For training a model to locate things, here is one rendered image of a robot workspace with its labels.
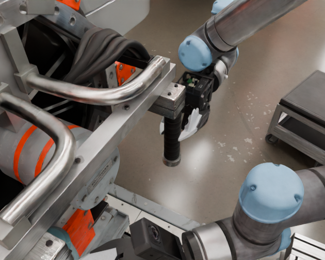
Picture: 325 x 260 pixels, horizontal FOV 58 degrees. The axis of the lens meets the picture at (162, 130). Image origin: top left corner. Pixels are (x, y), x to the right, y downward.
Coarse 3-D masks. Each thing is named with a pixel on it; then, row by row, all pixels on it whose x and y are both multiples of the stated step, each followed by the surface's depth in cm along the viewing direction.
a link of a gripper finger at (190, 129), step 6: (198, 108) 65; (192, 114) 60; (198, 114) 66; (192, 120) 61; (198, 120) 65; (186, 126) 63; (192, 126) 63; (186, 132) 62; (192, 132) 63; (180, 138) 61
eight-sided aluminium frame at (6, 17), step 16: (0, 0) 41; (16, 0) 42; (32, 0) 45; (48, 0) 47; (0, 16) 41; (16, 16) 43; (32, 16) 46; (48, 16) 49; (64, 16) 52; (80, 16) 55; (0, 32) 42; (64, 32) 59; (80, 32) 57; (112, 64) 71; (96, 80) 74; (112, 80) 73; (96, 112) 80; (96, 128) 82
